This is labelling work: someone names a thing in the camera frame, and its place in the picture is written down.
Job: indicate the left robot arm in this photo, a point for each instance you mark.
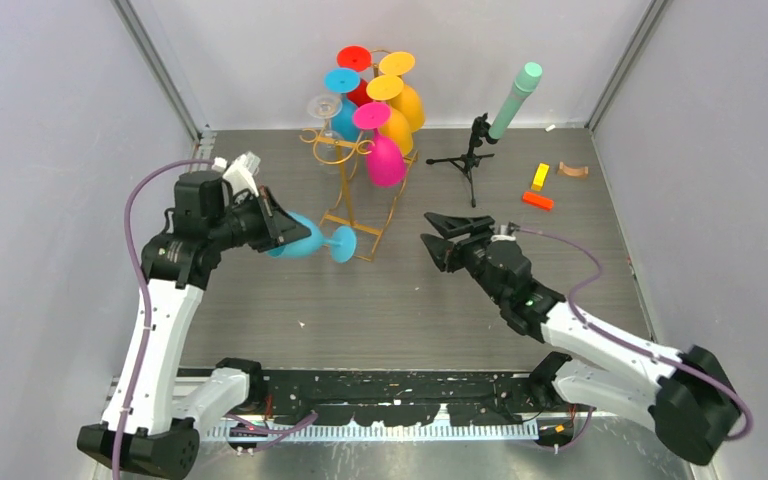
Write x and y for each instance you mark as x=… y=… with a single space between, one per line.
x=143 y=430

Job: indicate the yellow wine glass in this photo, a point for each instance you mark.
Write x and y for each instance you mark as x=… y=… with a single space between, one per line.
x=402 y=96
x=394 y=119

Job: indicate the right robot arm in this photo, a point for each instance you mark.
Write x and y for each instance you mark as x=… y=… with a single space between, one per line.
x=684 y=398

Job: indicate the gold wire glass rack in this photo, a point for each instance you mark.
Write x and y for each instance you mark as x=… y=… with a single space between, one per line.
x=369 y=210

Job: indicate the pink wine glass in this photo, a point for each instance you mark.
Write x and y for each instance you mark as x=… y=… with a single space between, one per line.
x=385 y=165

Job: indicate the wooden arch block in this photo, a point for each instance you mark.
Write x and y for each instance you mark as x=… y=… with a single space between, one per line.
x=572 y=171

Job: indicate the blue wine glass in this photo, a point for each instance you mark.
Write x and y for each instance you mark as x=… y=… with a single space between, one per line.
x=342 y=122
x=341 y=244

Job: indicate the orange block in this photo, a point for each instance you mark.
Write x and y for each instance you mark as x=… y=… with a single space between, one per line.
x=538 y=201

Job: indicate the black tripod stand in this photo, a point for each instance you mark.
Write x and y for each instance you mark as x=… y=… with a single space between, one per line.
x=468 y=161

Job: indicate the mint green microphone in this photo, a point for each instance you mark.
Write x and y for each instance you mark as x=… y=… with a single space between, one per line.
x=524 y=84

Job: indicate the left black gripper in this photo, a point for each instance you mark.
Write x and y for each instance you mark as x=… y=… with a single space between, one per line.
x=284 y=229

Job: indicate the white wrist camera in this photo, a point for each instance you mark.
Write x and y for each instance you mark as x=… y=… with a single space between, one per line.
x=505 y=232
x=240 y=172

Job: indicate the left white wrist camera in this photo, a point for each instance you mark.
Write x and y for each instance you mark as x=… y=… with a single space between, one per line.
x=240 y=172

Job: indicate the yellow block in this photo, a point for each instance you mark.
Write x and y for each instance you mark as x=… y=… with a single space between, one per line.
x=540 y=176

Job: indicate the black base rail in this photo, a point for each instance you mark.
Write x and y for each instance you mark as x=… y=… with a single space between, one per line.
x=400 y=398

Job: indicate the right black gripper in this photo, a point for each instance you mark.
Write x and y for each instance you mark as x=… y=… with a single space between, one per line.
x=448 y=255

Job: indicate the red wine glass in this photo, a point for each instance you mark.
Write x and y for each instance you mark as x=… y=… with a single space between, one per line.
x=357 y=59

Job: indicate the rear clear wine glass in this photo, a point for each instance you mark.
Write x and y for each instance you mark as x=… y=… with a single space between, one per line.
x=325 y=107

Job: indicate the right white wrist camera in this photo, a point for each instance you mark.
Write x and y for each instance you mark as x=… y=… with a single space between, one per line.
x=505 y=232

